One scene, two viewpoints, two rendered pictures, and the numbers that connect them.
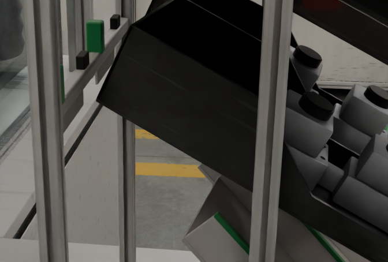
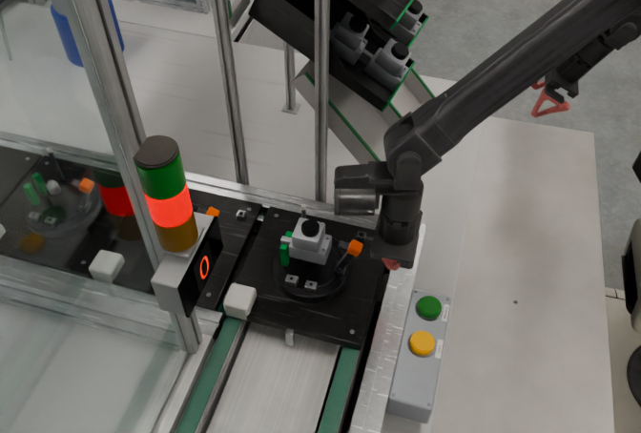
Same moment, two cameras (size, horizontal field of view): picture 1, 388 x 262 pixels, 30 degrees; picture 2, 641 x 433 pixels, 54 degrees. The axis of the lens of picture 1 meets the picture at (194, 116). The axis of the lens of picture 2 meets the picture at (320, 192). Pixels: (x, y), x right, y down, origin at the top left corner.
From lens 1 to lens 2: 0.55 m
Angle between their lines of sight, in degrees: 29
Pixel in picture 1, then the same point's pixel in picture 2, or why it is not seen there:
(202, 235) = (299, 81)
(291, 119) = (342, 31)
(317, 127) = (354, 36)
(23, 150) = not seen: outside the picture
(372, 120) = (406, 21)
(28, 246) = (242, 48)
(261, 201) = (318, 73)
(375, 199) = (382, 72)
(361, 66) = not seen: outside the picture
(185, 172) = not seen: outside the picture
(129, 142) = not seen: hidden behind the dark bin
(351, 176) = (372, 61)
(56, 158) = (227, 45)
